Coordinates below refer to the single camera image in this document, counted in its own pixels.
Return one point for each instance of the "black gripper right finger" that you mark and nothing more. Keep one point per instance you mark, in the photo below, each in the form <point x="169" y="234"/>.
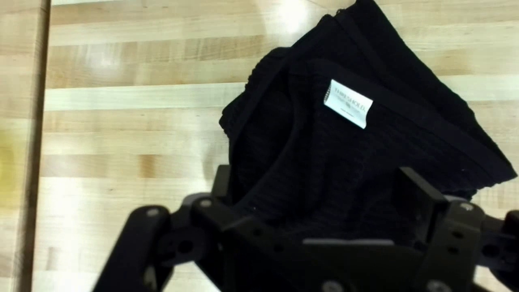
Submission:
<point x="448" y="228"/>

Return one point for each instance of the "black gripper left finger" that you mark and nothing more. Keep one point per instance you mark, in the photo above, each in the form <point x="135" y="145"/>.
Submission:
<point x="156" y="238"/>

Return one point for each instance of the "black towel with white label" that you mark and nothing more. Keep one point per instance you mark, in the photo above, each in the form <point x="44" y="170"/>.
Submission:
<point x="350" y="163"/>

